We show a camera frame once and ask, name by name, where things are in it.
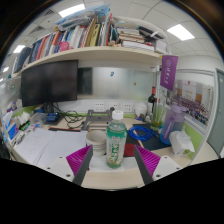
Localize group photo wall poster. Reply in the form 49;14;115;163
173;79;214;126

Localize black computer monitor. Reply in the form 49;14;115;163
20;59;79;108

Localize crumpled white tissue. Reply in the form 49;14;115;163
168;129;196;158

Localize green-labelled clear drink bottle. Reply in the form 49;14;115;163
105;109;128;169

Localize tangled black cables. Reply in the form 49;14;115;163
51;103;86;129

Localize white paper sheets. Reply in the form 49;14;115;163
14;128;88;168

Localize purple hanging pennant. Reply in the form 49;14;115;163
159;54;179;92

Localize coiled blue cable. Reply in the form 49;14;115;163
128;125;155;142

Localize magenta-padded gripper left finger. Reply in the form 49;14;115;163
44;144;95;187

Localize cream patterned ceramic mug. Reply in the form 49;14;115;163
85;129;108;158

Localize dark wine bottle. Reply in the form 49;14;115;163
147;85;158;114

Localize white round jar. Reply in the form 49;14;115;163
134;102;148;118

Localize ceiling light panels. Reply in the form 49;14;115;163
1;3;196;74

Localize small blue electronic device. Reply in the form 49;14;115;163
45;112;60;123

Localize flat round red coaster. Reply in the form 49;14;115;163
123;143;136;158

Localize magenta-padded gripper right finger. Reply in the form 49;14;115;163
133;144;183;186

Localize grey metal laptop stand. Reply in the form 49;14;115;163
81;108;116;132

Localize black red-edged desk mat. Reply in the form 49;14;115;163
123;131;145;158

